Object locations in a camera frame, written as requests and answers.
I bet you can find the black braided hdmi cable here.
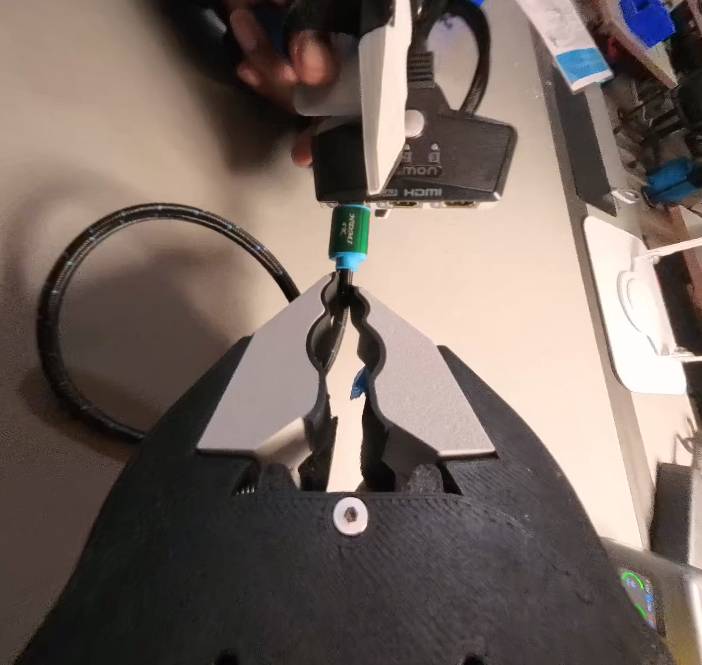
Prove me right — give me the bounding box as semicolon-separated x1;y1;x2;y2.
36;203;375;445

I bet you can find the black hdmi switch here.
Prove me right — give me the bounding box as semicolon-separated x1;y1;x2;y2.
313;51;520;221

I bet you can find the blue bag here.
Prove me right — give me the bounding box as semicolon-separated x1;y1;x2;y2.
642;158;702;209

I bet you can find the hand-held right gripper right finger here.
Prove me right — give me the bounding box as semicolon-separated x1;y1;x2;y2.
351;286;498;467

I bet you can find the white tablet stand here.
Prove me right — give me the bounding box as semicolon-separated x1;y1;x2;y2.
581;214;702;397

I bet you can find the printed paper sheet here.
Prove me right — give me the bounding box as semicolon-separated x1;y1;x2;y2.
507;0;615;94

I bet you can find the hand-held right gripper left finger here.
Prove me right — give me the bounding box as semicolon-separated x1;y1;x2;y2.
195;272;338;466

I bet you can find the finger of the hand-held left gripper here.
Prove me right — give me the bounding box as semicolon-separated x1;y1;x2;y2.
358;0;414;198
292;64;364;119

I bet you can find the dark flat device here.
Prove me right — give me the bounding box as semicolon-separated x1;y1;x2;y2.
652;461;693;564
600;536;702;665

